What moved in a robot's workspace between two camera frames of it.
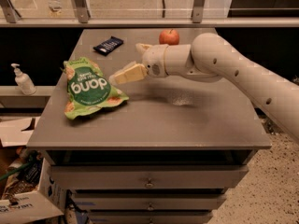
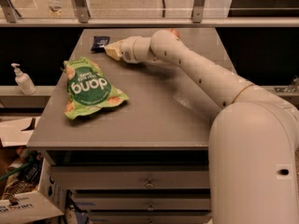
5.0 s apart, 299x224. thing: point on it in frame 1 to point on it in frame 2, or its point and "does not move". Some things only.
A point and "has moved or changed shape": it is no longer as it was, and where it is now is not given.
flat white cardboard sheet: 11,133 does not move
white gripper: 154,61 to 126,50
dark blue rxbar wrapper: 109,45 has moved or changed shape
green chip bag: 88,89 does not move
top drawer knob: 149,185 does not move
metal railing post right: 198,3 does not move
